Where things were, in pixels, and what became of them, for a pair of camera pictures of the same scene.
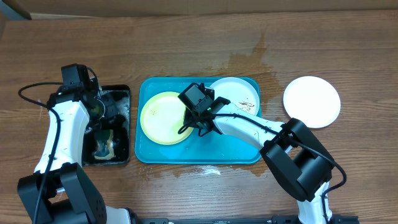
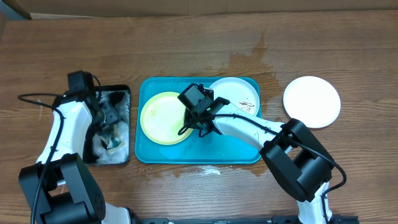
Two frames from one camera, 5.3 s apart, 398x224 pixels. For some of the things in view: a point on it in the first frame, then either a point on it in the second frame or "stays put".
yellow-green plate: x=161 y=116 stays put
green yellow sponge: x=104 y=144 → x=114 y=145
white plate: x=311 y=100 stays put
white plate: x=239 y=92 stays put
